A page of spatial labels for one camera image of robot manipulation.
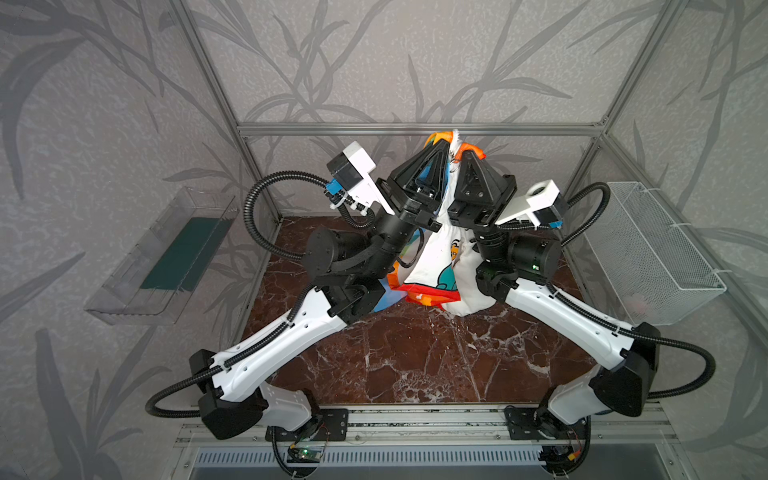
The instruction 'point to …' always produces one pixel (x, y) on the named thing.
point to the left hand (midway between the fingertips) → (452, 139)
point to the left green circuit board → (304, 454)
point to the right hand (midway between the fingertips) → (476, 146)
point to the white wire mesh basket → (649, 269)
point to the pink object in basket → (639, 308)
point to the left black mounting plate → (326, 425)
